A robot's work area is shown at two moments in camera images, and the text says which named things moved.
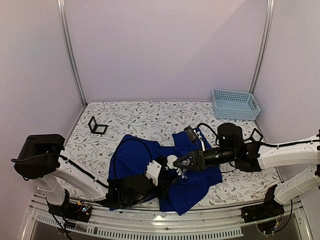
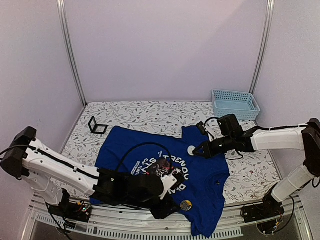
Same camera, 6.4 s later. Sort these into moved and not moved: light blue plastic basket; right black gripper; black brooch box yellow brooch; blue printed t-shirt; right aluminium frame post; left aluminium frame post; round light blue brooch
Moved: right black gripper; round light blue brooch; blue printed t-shirt
Not moved: right aluminium frame post; left aluminium frame post; black brooch box yellow brooch; light blue plastic basket
